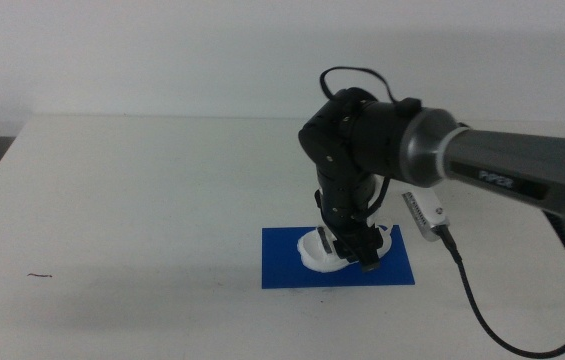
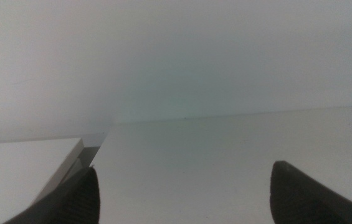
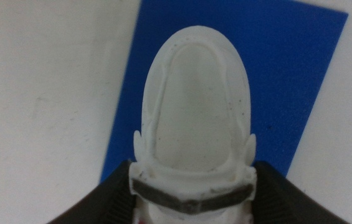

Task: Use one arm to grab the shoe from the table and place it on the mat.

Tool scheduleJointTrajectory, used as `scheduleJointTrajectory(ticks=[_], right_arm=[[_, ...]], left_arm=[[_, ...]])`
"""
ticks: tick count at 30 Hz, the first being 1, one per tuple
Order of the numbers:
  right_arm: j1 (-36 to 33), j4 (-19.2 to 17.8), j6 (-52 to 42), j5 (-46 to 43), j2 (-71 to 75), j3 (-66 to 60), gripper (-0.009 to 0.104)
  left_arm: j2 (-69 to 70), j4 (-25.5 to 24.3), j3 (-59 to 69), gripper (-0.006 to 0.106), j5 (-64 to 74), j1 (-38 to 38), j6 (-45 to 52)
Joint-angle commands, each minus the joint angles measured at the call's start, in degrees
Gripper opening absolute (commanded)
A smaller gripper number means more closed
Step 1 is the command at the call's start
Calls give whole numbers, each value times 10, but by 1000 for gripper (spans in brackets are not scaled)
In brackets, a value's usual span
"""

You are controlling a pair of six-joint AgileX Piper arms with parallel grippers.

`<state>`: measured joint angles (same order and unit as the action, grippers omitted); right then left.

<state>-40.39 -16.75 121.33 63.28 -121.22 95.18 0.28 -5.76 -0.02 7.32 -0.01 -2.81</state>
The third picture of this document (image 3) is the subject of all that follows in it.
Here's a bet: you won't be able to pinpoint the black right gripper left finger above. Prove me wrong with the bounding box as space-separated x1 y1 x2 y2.
47 159 138 224

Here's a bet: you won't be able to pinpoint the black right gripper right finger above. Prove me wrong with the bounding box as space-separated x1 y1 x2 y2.
249 160 351 224

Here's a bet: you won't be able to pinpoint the white shoe with striped straps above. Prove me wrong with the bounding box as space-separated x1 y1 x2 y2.
128 25 258 224

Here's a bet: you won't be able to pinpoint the blue rectangular mat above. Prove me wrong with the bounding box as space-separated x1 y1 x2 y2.
100 0 350 184

